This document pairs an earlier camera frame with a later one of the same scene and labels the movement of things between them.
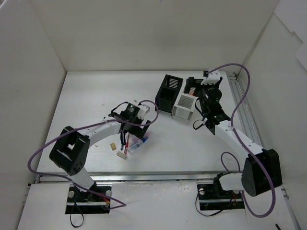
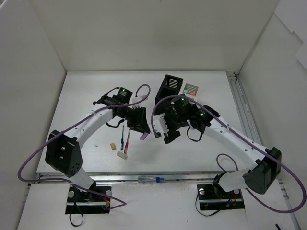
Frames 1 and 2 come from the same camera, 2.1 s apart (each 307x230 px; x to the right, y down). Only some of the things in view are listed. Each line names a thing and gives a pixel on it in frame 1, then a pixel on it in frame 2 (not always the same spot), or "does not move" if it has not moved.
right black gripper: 196,84 -> 170,125
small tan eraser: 112,146 does not move
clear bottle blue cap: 134,143 -> 149,179
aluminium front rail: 130,178 does not move
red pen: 127,144 does not move
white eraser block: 122,155 does not move
